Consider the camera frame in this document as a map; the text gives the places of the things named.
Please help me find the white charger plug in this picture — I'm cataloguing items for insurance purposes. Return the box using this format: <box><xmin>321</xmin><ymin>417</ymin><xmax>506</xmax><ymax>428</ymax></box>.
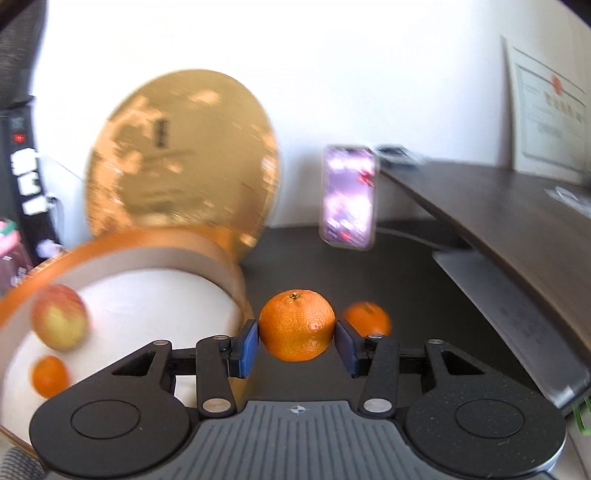
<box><xmin>10</xmin><ymin>148</ymin><xmax>38</xmax><ymax>177</ymax></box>
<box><xmin>22</xmin><ymin>195</ymin><xmax>50</xmax><ymax>216</ymax></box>
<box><xmin>17</xmin><ymin>171</ymin><xmax>42</xmax><ymax>197</ymax></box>

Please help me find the black power strip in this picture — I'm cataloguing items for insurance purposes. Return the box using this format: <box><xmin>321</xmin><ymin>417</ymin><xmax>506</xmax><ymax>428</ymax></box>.
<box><xmin>1</xmin><ymin>104</ymin><xmax>60</xmax><ymax>266</ymax></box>

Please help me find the pink water bottle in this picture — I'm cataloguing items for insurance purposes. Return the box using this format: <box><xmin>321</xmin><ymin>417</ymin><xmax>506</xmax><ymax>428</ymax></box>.
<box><xmin>0</xmin><ymin>218</ymin><xmax>33</xmax><ymax>296</ymax></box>

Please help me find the white paper stack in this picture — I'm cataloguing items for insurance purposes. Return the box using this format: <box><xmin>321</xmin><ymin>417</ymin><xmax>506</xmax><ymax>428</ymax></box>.
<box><xmin>434</xmin><ymin>250</ymin><xmax>590</xmax><ymax>408</ymax></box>

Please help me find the black item on shelf corner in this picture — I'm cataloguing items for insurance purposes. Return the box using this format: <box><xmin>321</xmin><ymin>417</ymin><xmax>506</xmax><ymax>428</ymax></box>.
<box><xmin>374</xmin><ymin>145</ymin><xmax>428</xmax><ymax>166</ymax></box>

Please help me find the round gold box lid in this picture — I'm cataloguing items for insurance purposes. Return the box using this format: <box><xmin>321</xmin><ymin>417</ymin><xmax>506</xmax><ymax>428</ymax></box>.
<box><xmin>84</xmin><ymin>70</ymin><xmax>280</xmax><ymax>262</ymax></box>

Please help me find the white charger plug top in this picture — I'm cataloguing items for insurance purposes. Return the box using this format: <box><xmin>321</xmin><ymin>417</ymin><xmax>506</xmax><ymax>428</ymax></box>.
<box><xmin>10</xmin><ymin>148</ymin><xmax>38</xmax><ymax>177</ymax></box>

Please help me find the white phone charging cable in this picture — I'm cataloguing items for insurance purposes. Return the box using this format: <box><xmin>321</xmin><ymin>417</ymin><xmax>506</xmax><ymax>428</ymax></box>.
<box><xmin>375</xmin><ymin>225</ymin><xmax>463</xmax><ymax>250</ymax></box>

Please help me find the framed business licence certificate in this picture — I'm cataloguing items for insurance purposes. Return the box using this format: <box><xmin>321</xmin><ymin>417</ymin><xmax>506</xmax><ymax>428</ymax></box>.
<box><xmin>503</xmin><ymin>37</ymin><xmax>590</xmax><ymax>184</ymax></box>

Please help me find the pink smartphone on stand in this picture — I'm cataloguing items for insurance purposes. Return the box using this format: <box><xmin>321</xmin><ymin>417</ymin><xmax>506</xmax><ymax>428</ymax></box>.
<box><xmin>320</xmin><ymin>145</ymin><xmax>379</xmax><ymax>250</ymax></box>

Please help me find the mandarin orange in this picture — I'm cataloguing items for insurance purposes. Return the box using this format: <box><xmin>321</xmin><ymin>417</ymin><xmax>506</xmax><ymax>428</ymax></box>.
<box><xmin>31</xmin><ymin>355</ymin><xmax>70</xmax><ymax>399</ymax></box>
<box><xmin>259</xmin><ymin>289</ymin><xmax>337</xmax><ymax>362</ymax></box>
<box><xmin>342</xmin><ymin>301</ymin><xmax>393</xmax><ymax>337</ymax></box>

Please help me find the white charger plug bottom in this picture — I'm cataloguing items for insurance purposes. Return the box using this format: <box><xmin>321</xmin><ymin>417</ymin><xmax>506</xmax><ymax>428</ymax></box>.
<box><xmin>22</xmin><ymin>195</ymin><xmax>50</xmax><ymax>216</ymax></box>

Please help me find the clear plastic bag on shelf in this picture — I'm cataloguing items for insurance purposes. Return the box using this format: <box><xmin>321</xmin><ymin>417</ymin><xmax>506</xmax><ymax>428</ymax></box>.
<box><xmin>545</xmin><ymin>186</ymin><xmax>591</xmax><ymax>215</ymax></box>

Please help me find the round gold box base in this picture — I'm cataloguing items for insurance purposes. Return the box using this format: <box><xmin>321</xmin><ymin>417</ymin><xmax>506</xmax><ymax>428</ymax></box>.
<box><xmin>1</xmin><ymin>229</ymin><xmax>252</xmax><ymax>451</ymax></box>

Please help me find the white charger plug middle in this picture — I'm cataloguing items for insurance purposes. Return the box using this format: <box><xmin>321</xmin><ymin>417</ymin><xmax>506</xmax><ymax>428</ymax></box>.
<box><xmin>17</xmin><ymin>171</ymin><xmax>42</xmax><ymax>197</ymax></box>

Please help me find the green carabiner strap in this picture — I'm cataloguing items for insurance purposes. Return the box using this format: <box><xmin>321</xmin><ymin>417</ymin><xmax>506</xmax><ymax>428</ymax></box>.
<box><xmin>571</xmin><ymin>393</ymin><xmax>591</xmax><ymax>437</ymax></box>

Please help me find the red yellow apple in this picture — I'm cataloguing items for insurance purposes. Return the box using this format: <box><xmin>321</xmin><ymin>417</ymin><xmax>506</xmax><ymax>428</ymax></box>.
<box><xmin>31</xmin><ymin>284</ymin><xmax>89</xmax><ymax>352</ymax></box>

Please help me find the dark wooden raised shelf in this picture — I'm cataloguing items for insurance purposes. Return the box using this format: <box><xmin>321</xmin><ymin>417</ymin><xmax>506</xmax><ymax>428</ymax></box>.
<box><xmin>382</xmin><ymin>162</ymin><xmax>590</xmax><ymax>353</ymax></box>

